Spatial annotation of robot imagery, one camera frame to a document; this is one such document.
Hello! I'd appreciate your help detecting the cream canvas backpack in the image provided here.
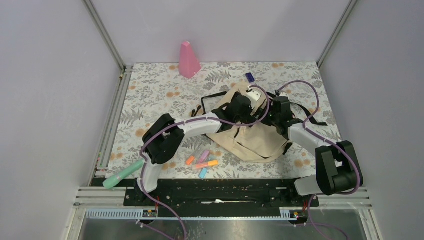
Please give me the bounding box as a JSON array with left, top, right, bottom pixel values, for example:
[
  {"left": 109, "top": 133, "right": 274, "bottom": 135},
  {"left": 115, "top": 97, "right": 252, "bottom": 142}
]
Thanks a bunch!
[{"left": 206, "top": 82, "right": 293, "bottom": 163}]

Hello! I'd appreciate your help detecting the orange yellow highlighter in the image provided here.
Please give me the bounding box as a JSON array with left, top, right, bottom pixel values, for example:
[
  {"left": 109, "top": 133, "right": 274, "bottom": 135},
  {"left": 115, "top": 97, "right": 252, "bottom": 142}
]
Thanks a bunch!
[{"left": 192, "top": 160, "right": 219, "bottom": 170}]

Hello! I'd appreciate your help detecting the light blue highlighter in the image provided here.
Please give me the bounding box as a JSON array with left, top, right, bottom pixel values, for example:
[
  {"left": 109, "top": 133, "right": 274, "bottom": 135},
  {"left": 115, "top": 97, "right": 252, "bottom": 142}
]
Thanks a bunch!
[{"left": 198, "top": 167, "right": 208, "bottom": 179}]

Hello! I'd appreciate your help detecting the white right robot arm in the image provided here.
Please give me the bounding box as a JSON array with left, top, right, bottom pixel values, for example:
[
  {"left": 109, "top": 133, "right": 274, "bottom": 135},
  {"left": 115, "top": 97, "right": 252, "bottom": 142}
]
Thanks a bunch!
[{"left": 263, "top": 93, "right": 364, "bottom": 206}]

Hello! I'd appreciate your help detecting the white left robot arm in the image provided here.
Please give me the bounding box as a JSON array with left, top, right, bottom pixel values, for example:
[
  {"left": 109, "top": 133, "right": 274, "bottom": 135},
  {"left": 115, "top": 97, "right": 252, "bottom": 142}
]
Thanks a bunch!
[{"left": 135, "top": 85, "right": 271, "bottom": 206}]

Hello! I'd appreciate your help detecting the purple eraser block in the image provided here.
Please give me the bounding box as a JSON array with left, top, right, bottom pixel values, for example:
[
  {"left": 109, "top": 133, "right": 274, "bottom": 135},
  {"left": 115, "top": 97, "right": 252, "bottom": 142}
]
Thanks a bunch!
[{"left": 245, "top": 72, "right": 255, "bottom": 83}]

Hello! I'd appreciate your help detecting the black folding tripod stand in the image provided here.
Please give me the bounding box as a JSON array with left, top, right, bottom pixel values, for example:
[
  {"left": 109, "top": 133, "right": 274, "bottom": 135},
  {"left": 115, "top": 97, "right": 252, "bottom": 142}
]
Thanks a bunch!
[{"left": 190, "top": 105, "right": 202, "bottom": 118}]

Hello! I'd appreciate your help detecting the pink highlighter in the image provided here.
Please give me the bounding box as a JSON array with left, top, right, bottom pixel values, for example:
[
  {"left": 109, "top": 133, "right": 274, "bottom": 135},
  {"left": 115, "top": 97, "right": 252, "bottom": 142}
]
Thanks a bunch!
[{"left": 196, "top": 150, "right": 210, "bottom": 164}]

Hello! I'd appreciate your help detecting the pink cone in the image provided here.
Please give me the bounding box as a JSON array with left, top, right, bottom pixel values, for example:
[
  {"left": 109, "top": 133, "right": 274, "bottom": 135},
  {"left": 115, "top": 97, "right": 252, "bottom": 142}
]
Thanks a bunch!
[{"left": 178, "top": 41, "right": 202, "bottom": 79}]

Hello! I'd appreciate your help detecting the floral patterned table mat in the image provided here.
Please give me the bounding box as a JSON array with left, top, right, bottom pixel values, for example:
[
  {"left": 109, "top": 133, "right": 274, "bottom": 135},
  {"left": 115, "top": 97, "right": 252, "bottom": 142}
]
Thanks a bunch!
[{"left": 105, "top": 61, "right": 341, "bottom": 179}]

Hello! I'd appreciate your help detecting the mint green tube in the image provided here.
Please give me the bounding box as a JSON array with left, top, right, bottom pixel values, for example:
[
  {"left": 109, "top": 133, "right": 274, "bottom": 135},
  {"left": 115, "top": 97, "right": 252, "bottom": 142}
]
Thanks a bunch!
[{"left": 102, "top": 158, "right": 146, "bottom": 189}]

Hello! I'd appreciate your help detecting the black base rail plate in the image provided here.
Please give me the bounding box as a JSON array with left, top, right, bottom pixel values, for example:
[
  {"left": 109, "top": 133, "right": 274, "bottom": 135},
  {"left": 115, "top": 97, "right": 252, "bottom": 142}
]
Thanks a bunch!
[{"left": 91, "top": 178, "right": 355, "bottom": 220}]

